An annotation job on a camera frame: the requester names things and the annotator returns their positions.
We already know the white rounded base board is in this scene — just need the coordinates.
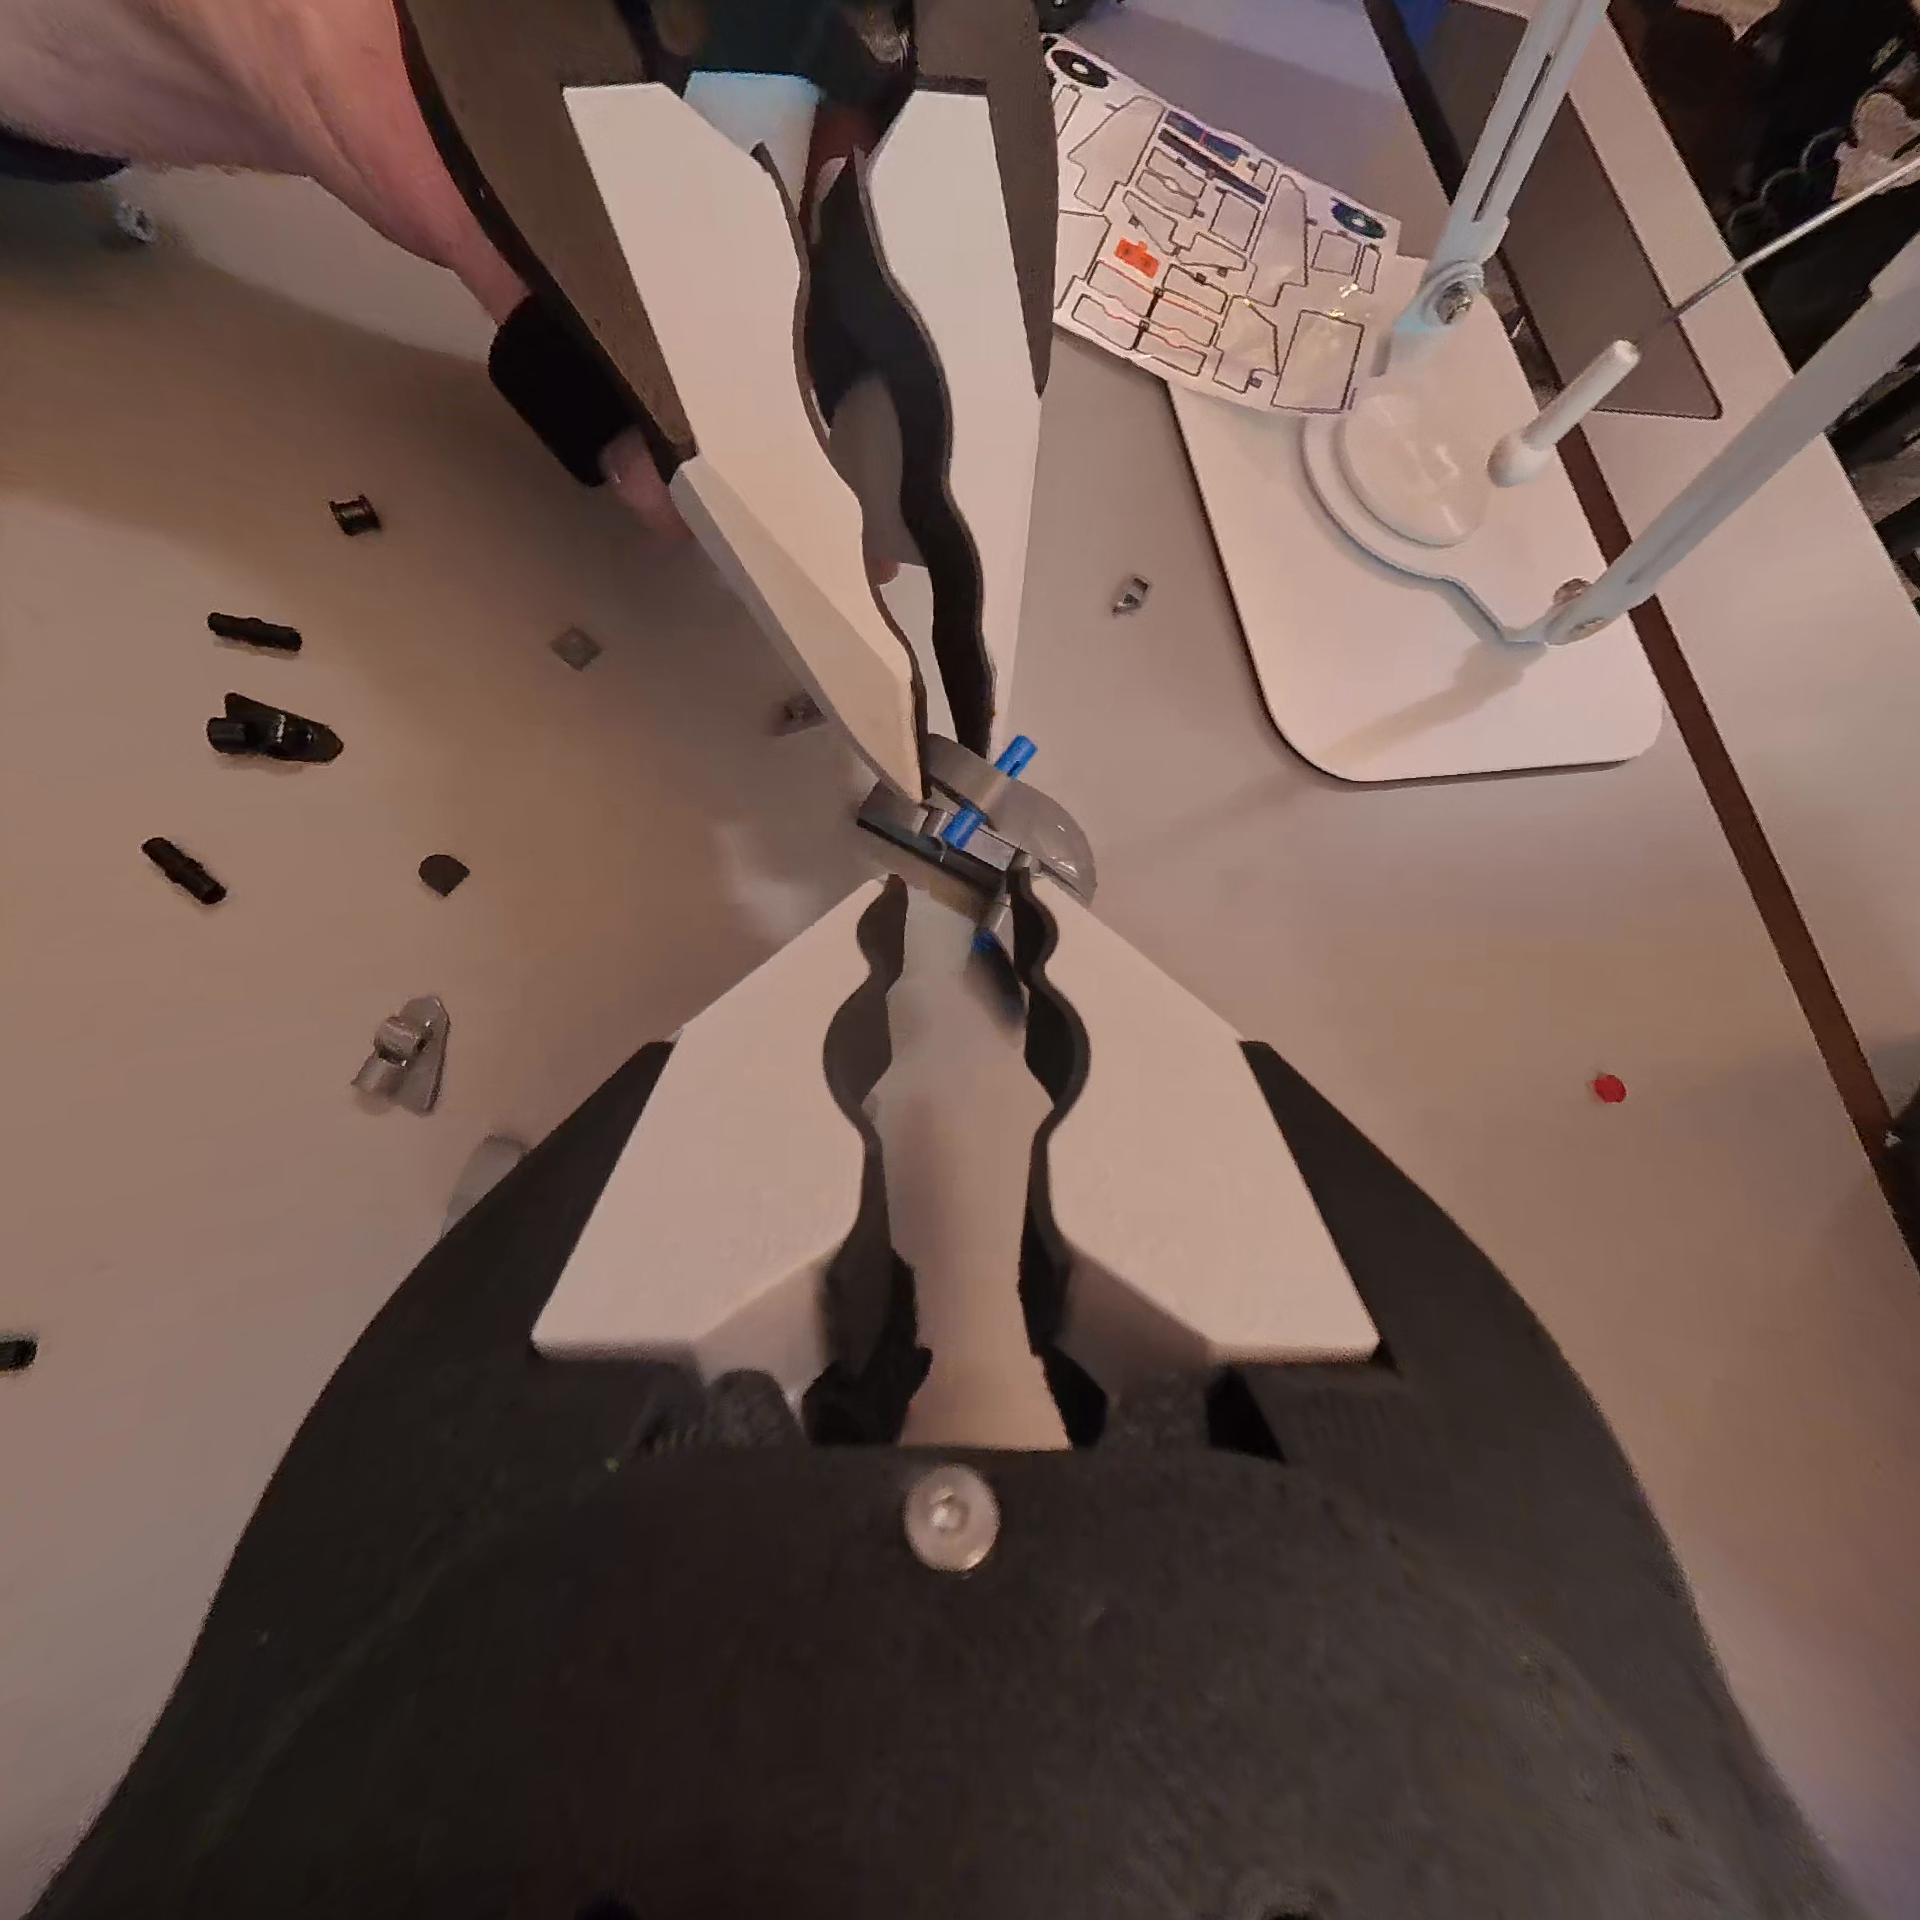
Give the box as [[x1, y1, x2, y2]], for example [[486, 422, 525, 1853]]
[[1169, 248, 1667, 785]]

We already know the silver wedge lego bracket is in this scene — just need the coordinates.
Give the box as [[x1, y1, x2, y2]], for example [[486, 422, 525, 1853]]
[[351, 994, 452, 1116]]

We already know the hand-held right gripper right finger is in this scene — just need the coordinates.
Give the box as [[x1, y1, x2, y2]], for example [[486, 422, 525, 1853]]
[[1001, 873, 1382, 1452]]

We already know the grey piece with blue pin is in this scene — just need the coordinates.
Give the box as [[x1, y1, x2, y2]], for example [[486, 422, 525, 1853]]
[[915, 737, 1105, 902]]

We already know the lego sticker sheet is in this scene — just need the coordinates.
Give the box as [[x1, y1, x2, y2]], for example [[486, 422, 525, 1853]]
[[1044, 33, 1404, 414]]

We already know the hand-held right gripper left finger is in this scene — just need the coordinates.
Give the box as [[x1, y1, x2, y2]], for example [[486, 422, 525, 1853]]
[[533, 873, 935, 1445]]

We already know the person's left hand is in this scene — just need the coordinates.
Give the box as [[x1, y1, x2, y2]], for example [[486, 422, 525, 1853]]
[[0, 0, 694, 540]]

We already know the black wedge lego connector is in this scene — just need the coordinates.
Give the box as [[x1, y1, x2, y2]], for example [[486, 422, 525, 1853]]
[[205, 693, 346, 768]]

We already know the white desk lamp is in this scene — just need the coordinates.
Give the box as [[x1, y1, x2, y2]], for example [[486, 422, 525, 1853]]
[[1303, 0, 1920, 650]]

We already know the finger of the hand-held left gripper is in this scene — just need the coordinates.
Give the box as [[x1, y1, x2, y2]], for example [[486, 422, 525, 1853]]
[[565, 83, 927, 808], [806, 88, 1044, 754]]

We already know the dark flat panel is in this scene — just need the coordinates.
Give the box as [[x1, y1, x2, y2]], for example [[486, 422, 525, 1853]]
[[1477, 89, 1724, 426]]

